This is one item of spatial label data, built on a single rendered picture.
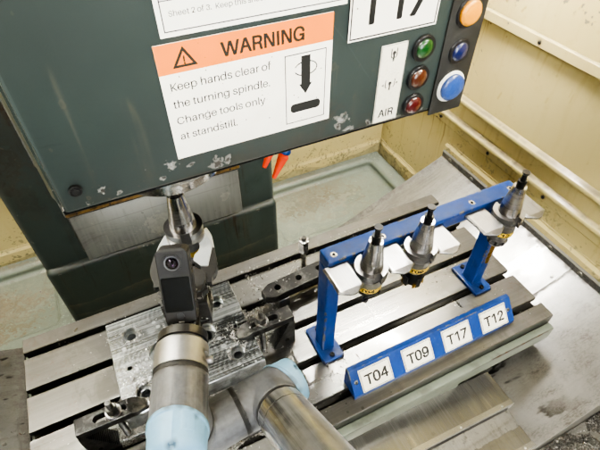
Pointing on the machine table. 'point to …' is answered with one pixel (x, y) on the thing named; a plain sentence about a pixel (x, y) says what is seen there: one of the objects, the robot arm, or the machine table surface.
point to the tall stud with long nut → (304, 250)
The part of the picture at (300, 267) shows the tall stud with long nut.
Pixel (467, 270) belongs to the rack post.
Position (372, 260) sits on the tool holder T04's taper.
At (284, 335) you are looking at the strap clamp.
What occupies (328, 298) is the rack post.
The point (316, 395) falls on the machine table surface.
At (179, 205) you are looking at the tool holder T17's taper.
